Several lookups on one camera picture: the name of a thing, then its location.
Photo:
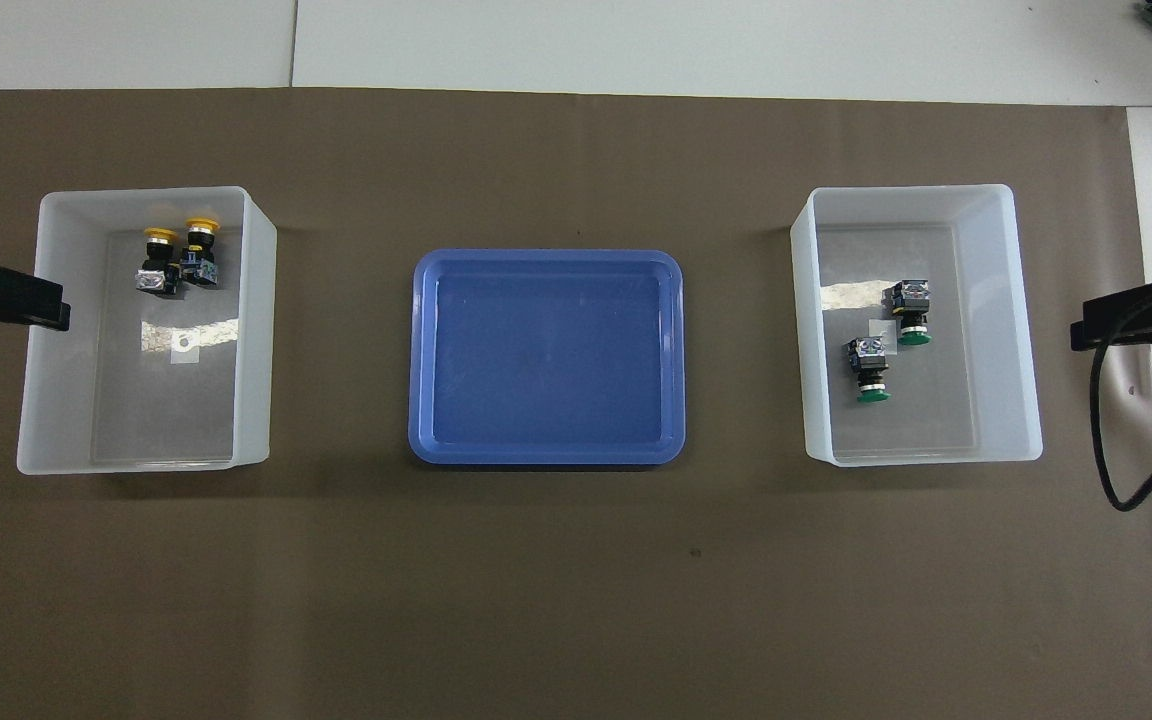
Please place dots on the yellow push button switch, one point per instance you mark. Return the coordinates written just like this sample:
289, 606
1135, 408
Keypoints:
201, 250
160, 255

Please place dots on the green push button switch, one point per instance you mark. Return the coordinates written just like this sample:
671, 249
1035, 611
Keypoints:
908, 300
871, 365

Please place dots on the translucent white plastic box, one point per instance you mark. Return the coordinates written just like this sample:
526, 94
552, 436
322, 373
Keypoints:
66, 400
976, 400

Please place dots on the blue plastic tray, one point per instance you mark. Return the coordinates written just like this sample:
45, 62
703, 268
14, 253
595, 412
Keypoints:
546, 350

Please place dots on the brown paper table mat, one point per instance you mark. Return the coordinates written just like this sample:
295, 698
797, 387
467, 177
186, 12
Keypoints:
576, 600

